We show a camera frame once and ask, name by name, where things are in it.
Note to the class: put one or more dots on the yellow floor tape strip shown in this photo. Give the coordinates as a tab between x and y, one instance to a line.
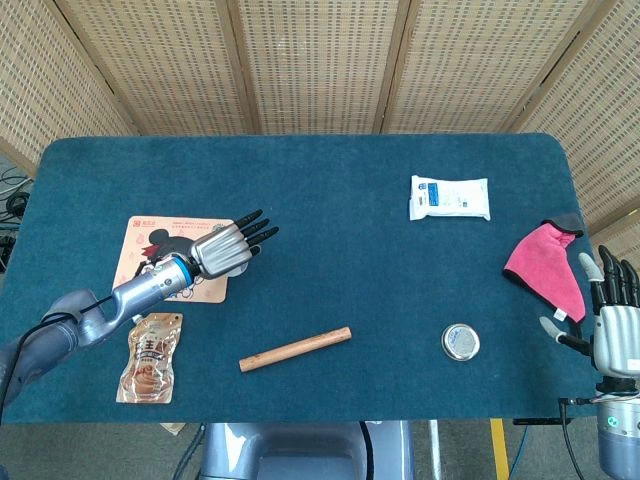
499	450

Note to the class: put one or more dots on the white wet wipes pack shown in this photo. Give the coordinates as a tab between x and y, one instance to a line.
450	197

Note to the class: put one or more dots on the black table edge clamp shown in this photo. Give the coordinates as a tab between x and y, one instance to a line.
535	421

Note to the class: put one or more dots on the cartoon girl mouse pad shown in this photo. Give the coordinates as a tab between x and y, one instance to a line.
127	245

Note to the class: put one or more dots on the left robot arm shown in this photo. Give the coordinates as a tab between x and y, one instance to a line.
145	290

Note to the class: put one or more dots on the blue felt table mat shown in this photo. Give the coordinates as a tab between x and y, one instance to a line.
320	175

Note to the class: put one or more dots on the wooden rod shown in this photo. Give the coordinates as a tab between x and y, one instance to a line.
295	349

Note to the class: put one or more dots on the brown drink pouch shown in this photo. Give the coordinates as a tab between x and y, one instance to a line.
150	360

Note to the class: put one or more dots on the round metal tin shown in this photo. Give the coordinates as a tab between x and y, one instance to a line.
461	342

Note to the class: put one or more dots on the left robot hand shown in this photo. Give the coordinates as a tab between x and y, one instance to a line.
222	250

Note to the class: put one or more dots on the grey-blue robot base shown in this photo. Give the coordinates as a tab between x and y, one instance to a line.
300	450

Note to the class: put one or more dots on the pink cloth mitt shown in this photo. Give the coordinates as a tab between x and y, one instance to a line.
545	260

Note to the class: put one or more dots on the white table leg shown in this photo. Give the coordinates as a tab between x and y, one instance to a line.
435	440

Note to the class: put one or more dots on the bamboo folding screen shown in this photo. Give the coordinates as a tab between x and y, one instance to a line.
320	60

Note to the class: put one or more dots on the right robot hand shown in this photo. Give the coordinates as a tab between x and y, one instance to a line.
617	340

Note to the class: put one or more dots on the paper scrap under table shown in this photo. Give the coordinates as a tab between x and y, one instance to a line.
172	428

